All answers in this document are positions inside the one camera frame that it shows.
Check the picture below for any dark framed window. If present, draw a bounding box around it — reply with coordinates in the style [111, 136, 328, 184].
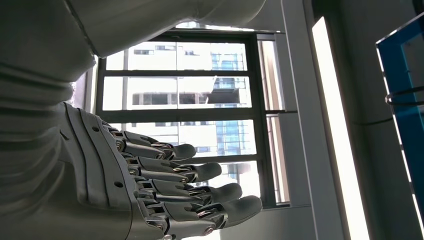
[84, 29, 299, 210]

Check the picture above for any long white light strip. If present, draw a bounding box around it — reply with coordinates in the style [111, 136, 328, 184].
[311, 16, 371, 240]

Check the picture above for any blue transparent panel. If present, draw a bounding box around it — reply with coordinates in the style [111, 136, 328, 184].
[375, 12, 424, 218]

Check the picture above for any black ring strap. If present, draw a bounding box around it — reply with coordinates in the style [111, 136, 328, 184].
[385, 86, 424, 107]

